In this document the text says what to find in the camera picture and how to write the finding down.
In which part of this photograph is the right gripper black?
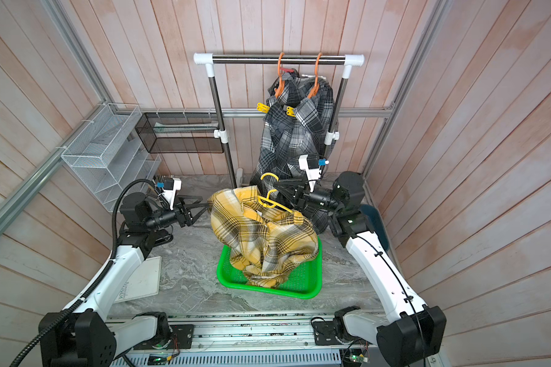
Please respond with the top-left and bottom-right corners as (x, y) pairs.
(277, 181), (345, 220)

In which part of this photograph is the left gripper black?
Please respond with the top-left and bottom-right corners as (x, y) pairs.
(144, 194), (210, 231)

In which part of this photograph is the yellow plastic hanger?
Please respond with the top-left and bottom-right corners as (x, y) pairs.
(257, 188), (293, 216)

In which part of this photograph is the grey plaid shirt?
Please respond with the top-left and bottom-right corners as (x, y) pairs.
(250, 70), (322, 196)
(275, 75), (336, 235)

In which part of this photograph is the yellow plaid shirt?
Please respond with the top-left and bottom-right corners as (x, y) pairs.
(208, 186), (318, 284)

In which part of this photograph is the yellow clothespin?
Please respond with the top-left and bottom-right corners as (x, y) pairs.
(284, 106), (295, 117)
(257, 102), (270, 115)

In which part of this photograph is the orange hanger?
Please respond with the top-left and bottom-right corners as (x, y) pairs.
(307, 53), (322, 99)
(274, 52), (285, 98)

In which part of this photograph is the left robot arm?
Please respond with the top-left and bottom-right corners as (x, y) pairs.
(11, 179), (208, 366)

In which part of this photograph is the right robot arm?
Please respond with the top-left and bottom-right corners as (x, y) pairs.
(274, 171), (446, 366)

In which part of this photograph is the dark teal tray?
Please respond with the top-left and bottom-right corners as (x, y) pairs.
(360, 204), (390, 252)

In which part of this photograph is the white booklet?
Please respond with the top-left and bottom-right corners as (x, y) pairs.
(114, 256), (162, 304)

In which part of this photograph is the green plastic basket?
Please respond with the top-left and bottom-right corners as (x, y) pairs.
(217, 238), (323, 300)

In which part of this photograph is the metal clothes rack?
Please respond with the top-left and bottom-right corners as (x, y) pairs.
(193, 53), (365, 187)

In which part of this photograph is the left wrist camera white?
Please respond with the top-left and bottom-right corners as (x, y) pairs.
(156, 177), (182, 210)

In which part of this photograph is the black mesh wall basket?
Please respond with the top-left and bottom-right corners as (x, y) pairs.
(135, 112), (223, 154)

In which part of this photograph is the white wire mesh shelf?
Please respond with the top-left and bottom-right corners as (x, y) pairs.
(62, 103), (161, 212)

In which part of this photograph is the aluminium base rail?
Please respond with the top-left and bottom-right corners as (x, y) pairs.
(59, 309), (444, 367)

